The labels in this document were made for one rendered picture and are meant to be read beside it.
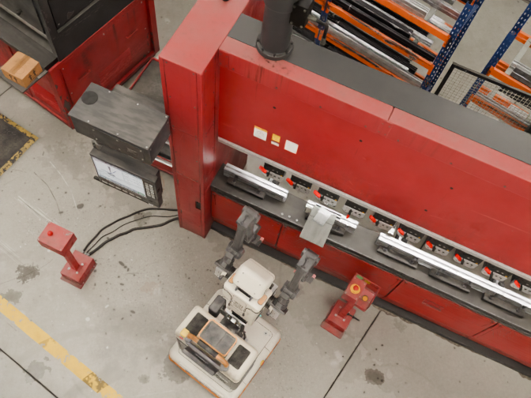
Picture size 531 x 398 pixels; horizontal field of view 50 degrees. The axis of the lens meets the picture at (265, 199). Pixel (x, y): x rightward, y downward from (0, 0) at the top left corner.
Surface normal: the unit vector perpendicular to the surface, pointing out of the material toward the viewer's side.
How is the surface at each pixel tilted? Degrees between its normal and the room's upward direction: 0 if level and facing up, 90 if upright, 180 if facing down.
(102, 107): 0
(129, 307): 0
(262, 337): 0
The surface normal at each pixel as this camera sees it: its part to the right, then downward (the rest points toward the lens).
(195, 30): 0.09, -0.43
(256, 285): -0.37, 0.24
